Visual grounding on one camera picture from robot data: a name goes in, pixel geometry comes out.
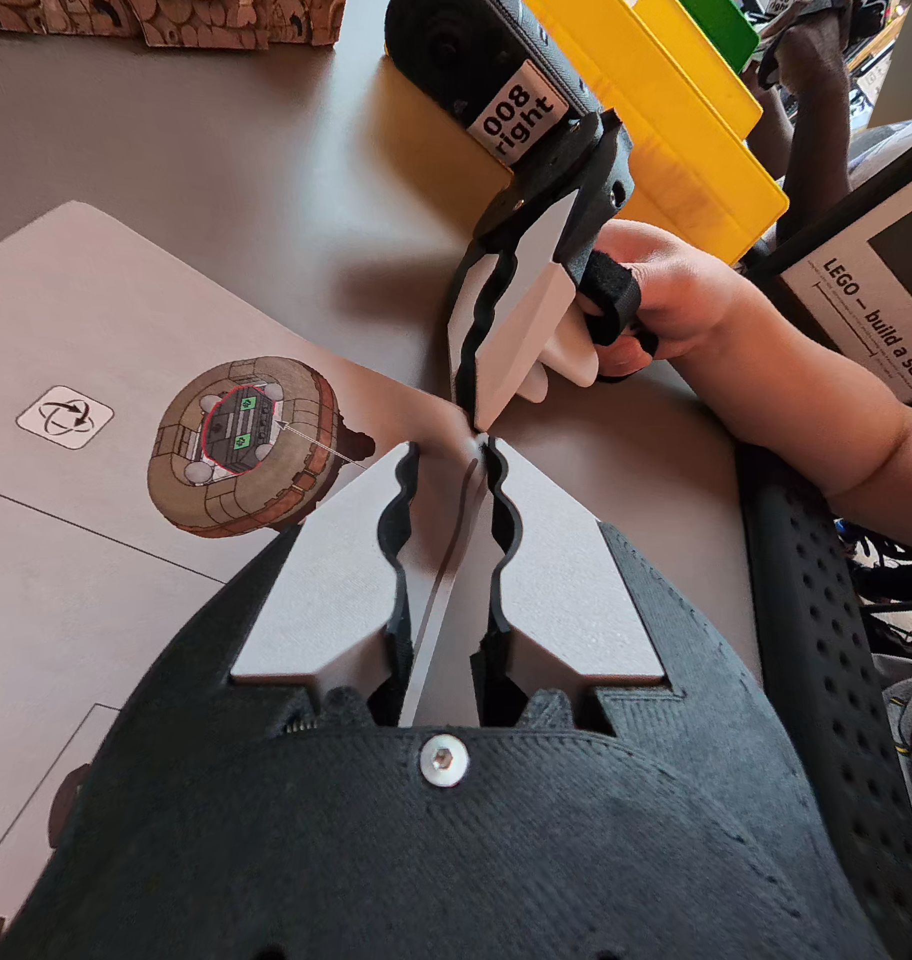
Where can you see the black perforated chair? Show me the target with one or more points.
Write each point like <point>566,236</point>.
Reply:
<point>808,600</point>

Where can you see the person's right hand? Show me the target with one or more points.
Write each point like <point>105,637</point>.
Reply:
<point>673,300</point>

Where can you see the black bamboo picture box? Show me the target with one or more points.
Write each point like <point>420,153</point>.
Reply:
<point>163,22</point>

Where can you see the black framed printed sign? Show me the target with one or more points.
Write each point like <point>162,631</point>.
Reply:
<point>876,300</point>

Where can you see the brick set instruction booklet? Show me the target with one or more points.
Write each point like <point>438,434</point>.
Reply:
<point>126,315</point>

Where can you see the grey desk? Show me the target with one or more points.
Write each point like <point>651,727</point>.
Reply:
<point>238,150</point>

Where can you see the person's right forearm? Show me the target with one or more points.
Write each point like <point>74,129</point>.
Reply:
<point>816,405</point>

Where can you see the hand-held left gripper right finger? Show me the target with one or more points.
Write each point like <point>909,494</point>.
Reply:
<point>576,600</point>

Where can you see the yellow plastic bin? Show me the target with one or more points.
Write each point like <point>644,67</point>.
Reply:
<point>696,165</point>

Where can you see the green plastic bin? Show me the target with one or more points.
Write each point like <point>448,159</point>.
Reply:
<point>718,30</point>

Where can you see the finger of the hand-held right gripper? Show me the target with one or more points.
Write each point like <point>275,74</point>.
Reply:
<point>523,322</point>
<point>471,300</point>

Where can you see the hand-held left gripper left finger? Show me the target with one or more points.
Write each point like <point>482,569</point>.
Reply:
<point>313,600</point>

